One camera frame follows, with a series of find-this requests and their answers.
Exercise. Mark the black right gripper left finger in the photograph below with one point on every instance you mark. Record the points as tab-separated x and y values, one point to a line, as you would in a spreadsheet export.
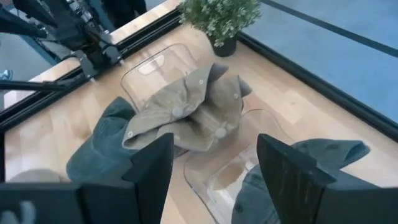
152	180

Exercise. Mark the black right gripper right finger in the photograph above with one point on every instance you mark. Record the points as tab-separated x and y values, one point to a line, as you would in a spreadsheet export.
289	186

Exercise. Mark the dark green baseball cap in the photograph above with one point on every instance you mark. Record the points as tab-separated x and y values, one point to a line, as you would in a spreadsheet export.
99	149
326	151

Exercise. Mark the beige baseball cap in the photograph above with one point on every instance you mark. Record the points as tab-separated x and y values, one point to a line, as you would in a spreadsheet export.
224	112
161	115

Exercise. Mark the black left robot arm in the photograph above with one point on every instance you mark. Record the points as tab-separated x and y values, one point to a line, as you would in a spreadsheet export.
77	28

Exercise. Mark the green potted artificial plant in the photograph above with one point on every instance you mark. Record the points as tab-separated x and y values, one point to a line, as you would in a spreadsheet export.
217	18

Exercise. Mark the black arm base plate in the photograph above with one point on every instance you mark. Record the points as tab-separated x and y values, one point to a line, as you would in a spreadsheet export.
88	67

